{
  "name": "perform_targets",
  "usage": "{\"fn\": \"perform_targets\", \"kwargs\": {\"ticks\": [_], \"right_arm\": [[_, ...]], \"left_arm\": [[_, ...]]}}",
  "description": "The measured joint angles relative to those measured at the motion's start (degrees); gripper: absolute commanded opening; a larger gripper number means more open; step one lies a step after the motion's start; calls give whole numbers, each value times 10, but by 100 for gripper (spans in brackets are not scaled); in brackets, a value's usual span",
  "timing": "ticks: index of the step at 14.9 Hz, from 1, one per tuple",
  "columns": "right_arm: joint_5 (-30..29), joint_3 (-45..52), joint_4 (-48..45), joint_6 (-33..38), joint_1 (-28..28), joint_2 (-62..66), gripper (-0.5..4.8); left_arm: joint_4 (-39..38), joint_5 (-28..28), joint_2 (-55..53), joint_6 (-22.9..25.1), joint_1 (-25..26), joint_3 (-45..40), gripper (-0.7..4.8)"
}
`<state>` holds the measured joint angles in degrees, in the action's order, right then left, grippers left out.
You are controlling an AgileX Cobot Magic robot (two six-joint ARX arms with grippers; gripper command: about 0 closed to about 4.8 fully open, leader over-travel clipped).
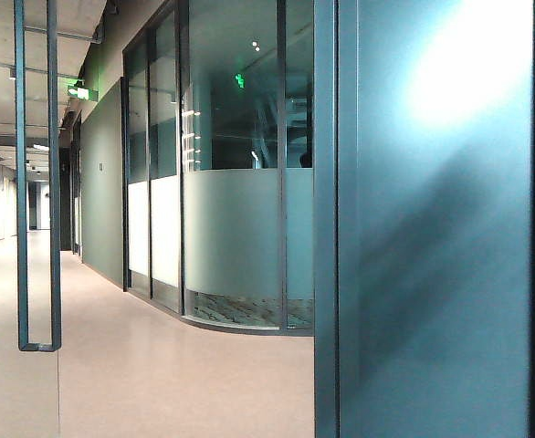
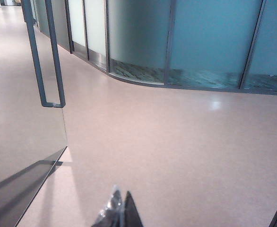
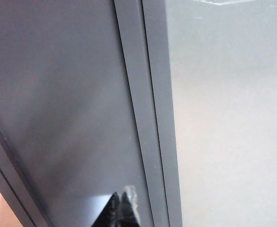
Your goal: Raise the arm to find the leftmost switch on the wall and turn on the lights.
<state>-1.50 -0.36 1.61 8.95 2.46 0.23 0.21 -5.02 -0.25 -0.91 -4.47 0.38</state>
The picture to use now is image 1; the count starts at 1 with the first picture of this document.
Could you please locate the ceiling conduit pipe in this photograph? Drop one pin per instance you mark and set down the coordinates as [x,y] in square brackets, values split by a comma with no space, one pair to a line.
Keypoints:
[3,65]

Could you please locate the green illuminated exit sign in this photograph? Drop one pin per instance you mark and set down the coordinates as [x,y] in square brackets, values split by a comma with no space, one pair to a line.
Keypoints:
[81,92]

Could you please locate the dark metal frame post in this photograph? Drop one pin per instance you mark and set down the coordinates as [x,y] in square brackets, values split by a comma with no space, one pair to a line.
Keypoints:
[326,228]

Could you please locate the curved glass partition frosted band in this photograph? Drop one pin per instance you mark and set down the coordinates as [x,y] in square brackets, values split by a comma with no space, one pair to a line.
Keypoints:
[231,228]

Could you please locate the ceiling strip light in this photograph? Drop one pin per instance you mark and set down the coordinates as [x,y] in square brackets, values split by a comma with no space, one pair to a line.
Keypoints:
[41,147]

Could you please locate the clear glass door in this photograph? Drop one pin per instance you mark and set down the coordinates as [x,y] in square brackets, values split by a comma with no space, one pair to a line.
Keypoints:
[3,388]

